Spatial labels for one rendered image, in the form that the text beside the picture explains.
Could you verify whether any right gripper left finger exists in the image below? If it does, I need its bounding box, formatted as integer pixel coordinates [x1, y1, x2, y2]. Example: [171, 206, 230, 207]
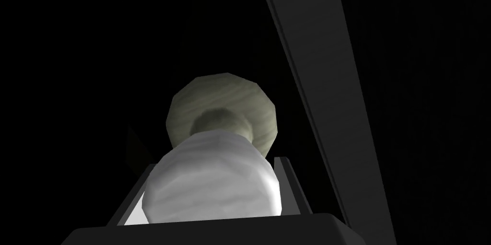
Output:
[106, 163, 158, 226]

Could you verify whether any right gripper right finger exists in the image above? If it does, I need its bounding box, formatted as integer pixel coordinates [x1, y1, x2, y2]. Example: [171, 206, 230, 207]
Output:
[273, 156, 314, 217]

